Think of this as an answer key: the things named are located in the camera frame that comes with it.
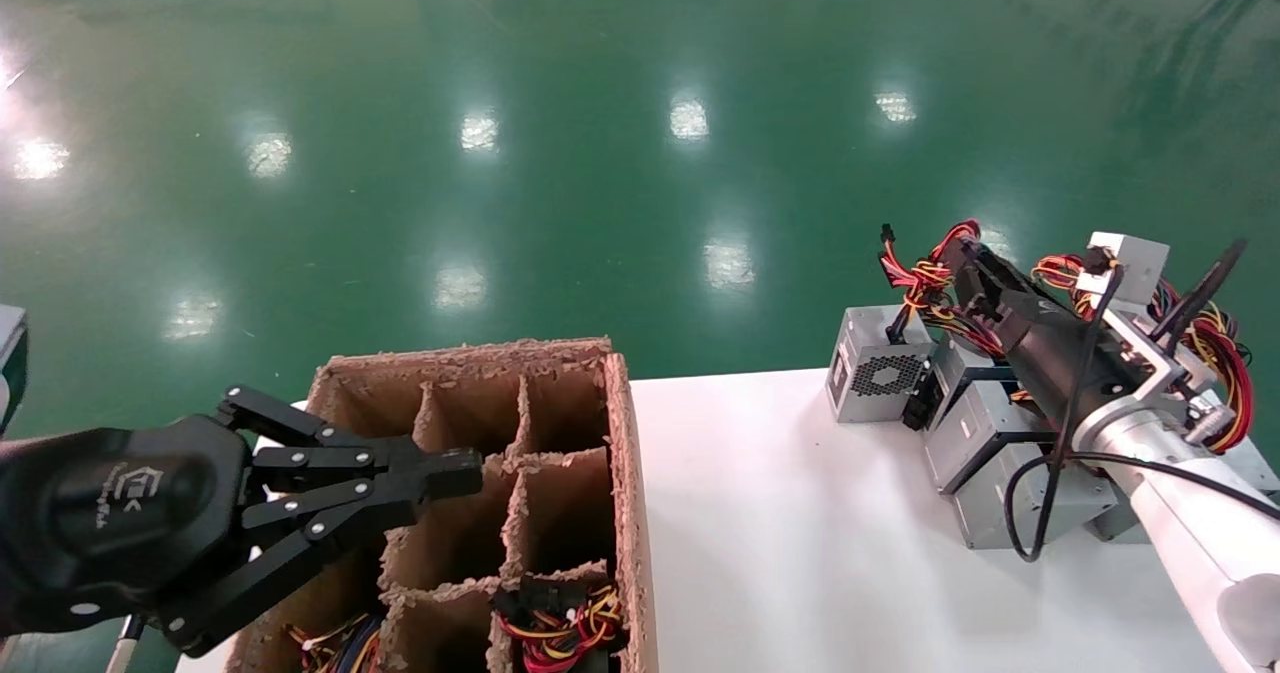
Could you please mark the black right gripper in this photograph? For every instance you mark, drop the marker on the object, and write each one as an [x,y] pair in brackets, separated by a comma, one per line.
[1070,363]

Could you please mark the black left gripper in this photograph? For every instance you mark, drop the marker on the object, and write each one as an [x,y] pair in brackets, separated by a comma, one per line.
[110,523]

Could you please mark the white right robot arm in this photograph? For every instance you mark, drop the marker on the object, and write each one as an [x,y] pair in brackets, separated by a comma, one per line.
[1190,513]

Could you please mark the white pipe rack cart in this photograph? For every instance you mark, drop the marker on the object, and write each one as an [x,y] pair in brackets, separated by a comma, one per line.
[125,643]

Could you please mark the brown cardboard divider box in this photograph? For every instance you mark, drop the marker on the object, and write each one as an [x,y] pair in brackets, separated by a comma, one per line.
[625,453]

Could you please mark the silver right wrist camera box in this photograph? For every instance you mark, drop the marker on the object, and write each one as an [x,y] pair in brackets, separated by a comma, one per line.
[1135,263]

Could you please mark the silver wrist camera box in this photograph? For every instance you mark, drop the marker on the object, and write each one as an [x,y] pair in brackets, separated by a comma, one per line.
[10,363]
[1135,263]

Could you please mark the silver camera mount bracket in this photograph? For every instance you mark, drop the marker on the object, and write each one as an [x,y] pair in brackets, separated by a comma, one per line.
[1150,348]

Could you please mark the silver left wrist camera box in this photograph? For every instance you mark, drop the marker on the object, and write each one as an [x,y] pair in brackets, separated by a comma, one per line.
[10,363]

